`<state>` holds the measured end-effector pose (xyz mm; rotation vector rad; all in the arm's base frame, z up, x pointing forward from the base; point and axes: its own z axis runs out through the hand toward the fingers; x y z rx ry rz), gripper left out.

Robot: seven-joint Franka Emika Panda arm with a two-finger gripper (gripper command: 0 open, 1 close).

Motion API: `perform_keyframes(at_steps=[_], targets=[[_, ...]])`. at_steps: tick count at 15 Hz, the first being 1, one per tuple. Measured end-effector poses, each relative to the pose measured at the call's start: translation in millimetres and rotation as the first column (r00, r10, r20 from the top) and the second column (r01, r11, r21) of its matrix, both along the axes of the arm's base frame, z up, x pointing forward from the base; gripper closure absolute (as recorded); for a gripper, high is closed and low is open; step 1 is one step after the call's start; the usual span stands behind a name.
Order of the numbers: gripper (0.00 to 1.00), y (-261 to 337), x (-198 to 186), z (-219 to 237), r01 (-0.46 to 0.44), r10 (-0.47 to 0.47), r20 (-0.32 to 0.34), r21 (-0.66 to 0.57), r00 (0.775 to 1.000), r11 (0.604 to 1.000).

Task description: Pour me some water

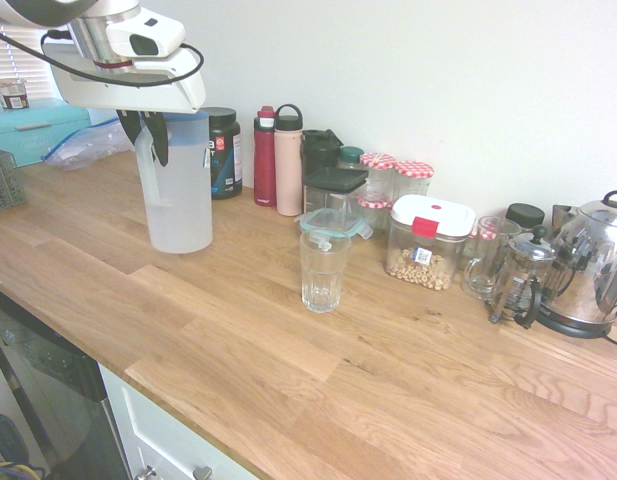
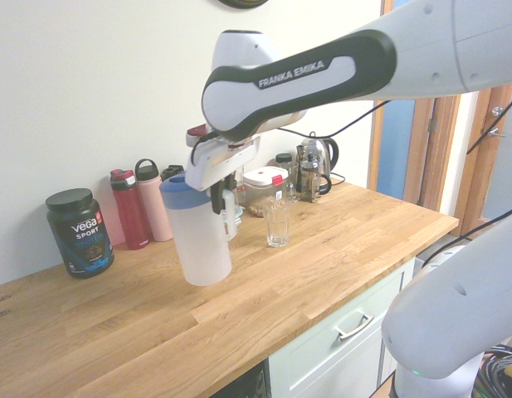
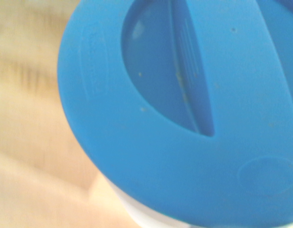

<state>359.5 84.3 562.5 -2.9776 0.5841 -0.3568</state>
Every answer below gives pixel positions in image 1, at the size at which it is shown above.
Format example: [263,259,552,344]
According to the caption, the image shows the grey plastic cutlery basket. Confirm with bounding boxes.
[0,146,29,212]

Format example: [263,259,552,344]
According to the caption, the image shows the white blind wand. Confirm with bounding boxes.
[2,30,18,82]

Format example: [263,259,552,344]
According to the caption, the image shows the black protein powder tub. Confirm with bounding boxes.
[206,107,245,201]

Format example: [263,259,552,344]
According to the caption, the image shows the glass container teal lid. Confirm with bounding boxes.
[297,207,375,242]

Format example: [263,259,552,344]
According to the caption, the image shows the white window blinds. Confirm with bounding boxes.
[0,22,55,109]

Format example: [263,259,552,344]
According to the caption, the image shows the chrome electric kettle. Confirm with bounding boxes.
[537,189,617,325]

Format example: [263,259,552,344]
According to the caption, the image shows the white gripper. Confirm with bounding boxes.
[41,39,207,168]

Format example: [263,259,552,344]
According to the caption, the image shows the silver drawer handle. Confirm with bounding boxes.
[137,464,215,480]

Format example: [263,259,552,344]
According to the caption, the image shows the pink water bottle black cap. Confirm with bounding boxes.
[273,103,306,218]

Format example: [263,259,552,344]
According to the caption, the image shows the clear glass mug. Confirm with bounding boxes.
[461,215,523,301]

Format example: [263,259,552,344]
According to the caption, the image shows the dark bag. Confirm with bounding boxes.
[0,413,47,480]

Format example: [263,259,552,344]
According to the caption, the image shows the teal bread box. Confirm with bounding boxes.
[0,97,95,169]

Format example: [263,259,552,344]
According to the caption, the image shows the translucent water pitcher blue lid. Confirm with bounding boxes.
[134,112,215,255]

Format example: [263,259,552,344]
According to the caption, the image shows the cereal container white red lid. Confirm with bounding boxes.
[385,194,477,292]

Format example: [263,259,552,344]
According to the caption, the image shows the clear canister black square lid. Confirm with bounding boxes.
[302,167,370,222]

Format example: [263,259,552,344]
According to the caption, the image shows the glass jar black lid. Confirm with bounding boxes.
[505,202,546,234]

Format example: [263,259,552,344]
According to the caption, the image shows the clear zip bag blue seal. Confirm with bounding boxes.
[41,117,136,173]

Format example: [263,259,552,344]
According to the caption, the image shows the plastic yogurt cup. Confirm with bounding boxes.
[0,78,29,112]

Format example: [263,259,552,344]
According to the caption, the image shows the white cabinet drawer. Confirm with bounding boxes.
[97,362,262,480]

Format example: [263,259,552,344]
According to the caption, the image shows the red water bottle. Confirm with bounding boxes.
[252,105,278,208]

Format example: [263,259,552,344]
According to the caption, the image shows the black dishwasher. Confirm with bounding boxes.
[0,282,132,480]

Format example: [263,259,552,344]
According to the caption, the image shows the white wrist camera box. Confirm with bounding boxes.
[106,18,186,59]

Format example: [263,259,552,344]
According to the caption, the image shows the black kettle base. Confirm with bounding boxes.
[535,305,617,341]

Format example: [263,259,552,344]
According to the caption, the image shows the clear drinking glass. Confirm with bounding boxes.
[299,229,353,315]

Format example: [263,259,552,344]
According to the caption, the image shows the small jar red checkered lid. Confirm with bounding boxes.
[356,193,394,232]
[466,219,504,261]

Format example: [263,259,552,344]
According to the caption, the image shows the glass jar green lid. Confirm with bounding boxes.
[337,145,366,172]

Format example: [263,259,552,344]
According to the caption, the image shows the glass French press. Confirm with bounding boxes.
[489,224,560,331]

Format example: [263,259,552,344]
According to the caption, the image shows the black shaker bottle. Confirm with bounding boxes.
[301,128,344,177]

